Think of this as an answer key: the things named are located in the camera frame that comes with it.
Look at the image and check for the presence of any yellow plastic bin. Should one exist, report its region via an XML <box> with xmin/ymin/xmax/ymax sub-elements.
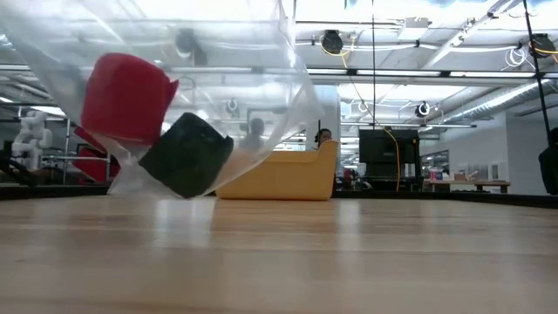
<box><xmin>214</xmin><ymin>139</ymin><xmax>340</xmax><ymax>201</ymax></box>

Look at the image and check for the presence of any person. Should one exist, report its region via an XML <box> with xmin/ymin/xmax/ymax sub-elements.
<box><xmin>240</xmin><ymin>117</ymin><xmax>268</xmax><ymax>153</ymax></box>
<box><xmin>537</xmin><ymin>126</ymin><xmax>558</xmax><ymax>196</ymax></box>
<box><xmin>313</xmin><ymin>127</ymin><xmax>334</xmax><ymax>150</ymax></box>

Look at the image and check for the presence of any red tilted storage bin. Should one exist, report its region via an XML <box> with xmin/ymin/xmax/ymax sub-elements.
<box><xmin>71</xmin><ymin>147</ymin><xmax>122</xmax><ymax>184</ymax></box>
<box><xmin>72</xmin><ymin>125</ymin><xmax>108</xmax><ymax>154</ymax></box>

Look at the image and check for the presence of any white round pillar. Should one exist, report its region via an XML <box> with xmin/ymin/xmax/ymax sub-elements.
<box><xmin>311</xmin><ymin>84</ymin><xmax>342</xmax><ymax>143</ymax></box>

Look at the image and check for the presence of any red bandage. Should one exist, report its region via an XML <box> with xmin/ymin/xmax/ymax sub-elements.
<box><xmin>79</xmin><ymin>51</ymin><xmax>180</xmax><ymax>147</ymax></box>

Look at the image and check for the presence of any white robot figure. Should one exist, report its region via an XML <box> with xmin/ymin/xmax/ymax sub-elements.
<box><xmin>10</xmin><ymin>110</ymin><xmax>54</xmax><ymax>172</ymax></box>

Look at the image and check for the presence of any clear plastic zip bag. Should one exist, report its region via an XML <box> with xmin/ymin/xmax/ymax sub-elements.
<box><xmin>0</xmin><ymin>0</ymin><xmax>326</xmax><ymax>201</ymax></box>

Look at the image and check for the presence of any dark green bandage roll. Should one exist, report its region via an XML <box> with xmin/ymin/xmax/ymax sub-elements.
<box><xmin>138</xmin><ymin>111</ymin><xmax>235</xmax><ymax>201</ymax></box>

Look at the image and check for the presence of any wooden workbench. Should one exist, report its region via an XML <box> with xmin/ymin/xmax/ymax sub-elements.
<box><xmin>429</xmin><ymin>179</ymin><xmax>512</xmax><ymax>195</ymax></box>

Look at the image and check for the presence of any thin black slanted pole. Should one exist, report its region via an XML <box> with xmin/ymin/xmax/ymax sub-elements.
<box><xmin>521</xmin><ymin>0</ymin><xmax>553</xmax><ymax>137</ymax></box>

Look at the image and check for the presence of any thin black hanging cable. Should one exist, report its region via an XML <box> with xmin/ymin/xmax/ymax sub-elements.
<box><xmin>371</xmin><ymin>0</ymin><xmax>377</xmax><ymax>132</ymax></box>

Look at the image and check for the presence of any black ceiling cable reel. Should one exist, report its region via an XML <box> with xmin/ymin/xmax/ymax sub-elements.
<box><xmin>320</xmin><ymin>29</ymin><xmax>345</xmax><ymax>56</ymax></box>
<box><xmin>527</xmin><ymin>32</ymin><xmax>558</xmax><ymax>60</ymax></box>
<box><xmin>174</xmin><ymin>27</ymin><xmax>208</xmax><ymax>66</ymax></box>

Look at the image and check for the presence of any yellow hanging cable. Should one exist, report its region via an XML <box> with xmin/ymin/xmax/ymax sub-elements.
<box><xmin>342</xmin><ymin>54</ymin><xmax>401</xmax><ymax>193</ymax></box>

